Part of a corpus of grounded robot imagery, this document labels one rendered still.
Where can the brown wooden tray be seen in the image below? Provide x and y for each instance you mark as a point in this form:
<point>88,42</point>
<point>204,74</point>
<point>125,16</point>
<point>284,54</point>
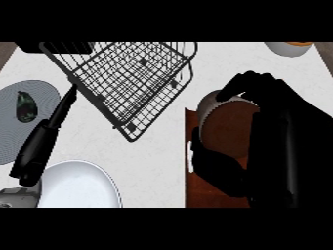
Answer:
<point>207,197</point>

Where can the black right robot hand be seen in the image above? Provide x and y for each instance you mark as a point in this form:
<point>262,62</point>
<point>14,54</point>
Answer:
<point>298,156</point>

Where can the orange fruit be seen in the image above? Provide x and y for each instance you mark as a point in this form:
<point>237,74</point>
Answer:
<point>300,43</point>

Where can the grey round placemat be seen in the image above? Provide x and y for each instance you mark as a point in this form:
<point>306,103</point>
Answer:
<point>1,136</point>

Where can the dark green avocado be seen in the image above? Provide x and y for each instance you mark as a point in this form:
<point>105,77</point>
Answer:
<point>27,109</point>

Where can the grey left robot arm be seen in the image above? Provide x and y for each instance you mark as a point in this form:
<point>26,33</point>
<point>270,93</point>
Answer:
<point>12,198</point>

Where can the white plate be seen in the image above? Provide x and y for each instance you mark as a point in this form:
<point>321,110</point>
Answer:
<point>77,188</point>

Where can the brown cupcake white liner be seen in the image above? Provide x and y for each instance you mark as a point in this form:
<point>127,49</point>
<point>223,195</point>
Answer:
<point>226,130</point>

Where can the white bowl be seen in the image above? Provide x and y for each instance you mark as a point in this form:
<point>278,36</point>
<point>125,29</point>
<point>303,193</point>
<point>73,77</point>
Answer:
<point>287,50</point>

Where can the black box appliance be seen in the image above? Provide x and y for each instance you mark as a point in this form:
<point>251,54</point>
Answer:
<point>30,47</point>

